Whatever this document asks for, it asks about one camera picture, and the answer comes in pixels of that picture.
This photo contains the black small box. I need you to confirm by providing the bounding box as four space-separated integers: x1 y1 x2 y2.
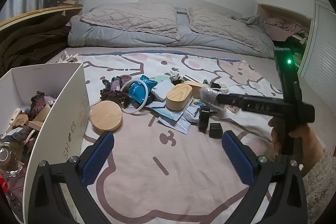
198 106 211 133
209 123 223 139

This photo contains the purple crochet piece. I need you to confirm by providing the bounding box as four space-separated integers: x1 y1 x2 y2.
25 91 56 121

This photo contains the person's right hand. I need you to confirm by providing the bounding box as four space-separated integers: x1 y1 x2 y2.
268 117 324 174

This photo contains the bag of pink bits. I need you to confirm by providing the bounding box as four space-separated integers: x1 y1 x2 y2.
227 105 240 114

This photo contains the clear plastic pill case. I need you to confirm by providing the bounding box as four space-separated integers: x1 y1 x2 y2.
200 87 223 104

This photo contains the oval wooden box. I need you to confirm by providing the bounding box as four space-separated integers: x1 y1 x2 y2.
184 81 210 99
166 84 193 111

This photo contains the white louvered door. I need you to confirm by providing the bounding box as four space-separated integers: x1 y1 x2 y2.
299 0 335 111

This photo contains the clear zip pouch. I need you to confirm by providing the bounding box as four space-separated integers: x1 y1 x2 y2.
153 104 201 135

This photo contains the right beige quilted pillow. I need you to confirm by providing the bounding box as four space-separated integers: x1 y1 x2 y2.
186 7 262 52

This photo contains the beige quilted pillow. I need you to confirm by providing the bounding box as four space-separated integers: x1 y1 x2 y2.
186 7 262 52
81 3 180 40

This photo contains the white cardboard shoe box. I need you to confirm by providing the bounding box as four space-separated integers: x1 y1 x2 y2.
0 63 89 222

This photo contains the pink clothes pile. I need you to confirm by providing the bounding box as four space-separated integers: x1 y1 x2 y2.
262 17 309 42

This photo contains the white square compact case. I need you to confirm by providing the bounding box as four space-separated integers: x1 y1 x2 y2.
151 79 174 101

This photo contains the plain wooden block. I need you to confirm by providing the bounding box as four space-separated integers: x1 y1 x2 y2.
28 105 51 131

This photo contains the engraved wooden block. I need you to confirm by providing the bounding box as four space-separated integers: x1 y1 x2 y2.
6 108 29 132

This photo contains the blue foil packet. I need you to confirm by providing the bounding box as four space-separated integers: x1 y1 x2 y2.
128 75 158 103

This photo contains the round wooden lid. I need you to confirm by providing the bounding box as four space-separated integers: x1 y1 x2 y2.
89 101 122 131

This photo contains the left beige quilted pillow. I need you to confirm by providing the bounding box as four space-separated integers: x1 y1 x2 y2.
81 3 180 40

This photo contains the dark brown crochet bundle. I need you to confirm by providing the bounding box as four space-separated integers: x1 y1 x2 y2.
100 77 131 108

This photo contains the dark brown folded blanket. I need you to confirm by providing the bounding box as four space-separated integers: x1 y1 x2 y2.
1 14 71 76

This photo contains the grey folded duvet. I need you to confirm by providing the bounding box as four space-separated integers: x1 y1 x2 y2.
68 14 274 59

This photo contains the wooden shelf unit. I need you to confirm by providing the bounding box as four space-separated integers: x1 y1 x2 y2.
1 5 84 31

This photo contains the white silicone ring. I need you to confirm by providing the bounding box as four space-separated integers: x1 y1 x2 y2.
119 79 149 115

